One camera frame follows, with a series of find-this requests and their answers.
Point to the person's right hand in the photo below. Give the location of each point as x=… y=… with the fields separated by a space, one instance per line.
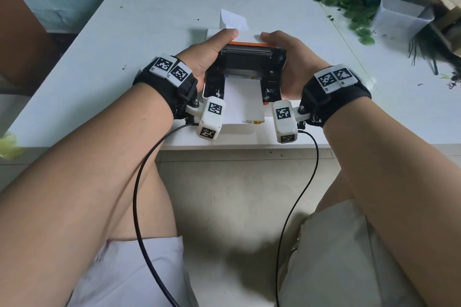
x=300 y=65

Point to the person's left hand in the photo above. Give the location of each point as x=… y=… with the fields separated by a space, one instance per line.
x=201 y=56

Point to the person's left thumb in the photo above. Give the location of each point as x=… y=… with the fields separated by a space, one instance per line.
x=225 y=37

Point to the person's right thumb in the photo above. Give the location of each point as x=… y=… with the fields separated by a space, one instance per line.
x=272 y=38

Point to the white and orange label printer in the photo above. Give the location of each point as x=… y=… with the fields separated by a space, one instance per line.
x=248 y=62

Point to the person's right forearm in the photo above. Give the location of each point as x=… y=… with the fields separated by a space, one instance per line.
x=392 y=181

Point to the person's left forearm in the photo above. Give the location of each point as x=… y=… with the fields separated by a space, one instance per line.
x=90 y=181

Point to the white paper label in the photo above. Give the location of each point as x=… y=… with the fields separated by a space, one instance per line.
x=234 y=19

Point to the white folded paper stack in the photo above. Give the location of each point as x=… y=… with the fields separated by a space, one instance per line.
x=243 y=101

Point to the green artificial leaf sprigs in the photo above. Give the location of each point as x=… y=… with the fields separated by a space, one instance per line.
x=356 y=15

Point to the clear plastic container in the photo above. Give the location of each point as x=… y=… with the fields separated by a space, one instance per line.
x=399 y=19

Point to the dark green grass sprigs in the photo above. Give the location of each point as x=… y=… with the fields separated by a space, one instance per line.
x=426 y=51

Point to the person's right leg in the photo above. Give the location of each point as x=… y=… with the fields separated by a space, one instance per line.
x=335 y=193

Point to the person's leg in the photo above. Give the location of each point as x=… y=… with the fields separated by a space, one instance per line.
x=158 y=202
x=335 y=193

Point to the person's left leg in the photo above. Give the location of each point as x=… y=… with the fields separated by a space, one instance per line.
x=158 y=202

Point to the brown wooden furniture panel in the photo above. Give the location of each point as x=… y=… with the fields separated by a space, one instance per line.
x=21 y=37

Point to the yellow-green plastic object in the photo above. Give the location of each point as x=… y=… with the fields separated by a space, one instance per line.
x=9 y=145

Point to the white shorts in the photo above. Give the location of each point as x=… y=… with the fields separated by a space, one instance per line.
x=126 y=274

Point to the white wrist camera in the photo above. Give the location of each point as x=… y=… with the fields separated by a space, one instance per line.
x=212 y=119
x=285 y=121

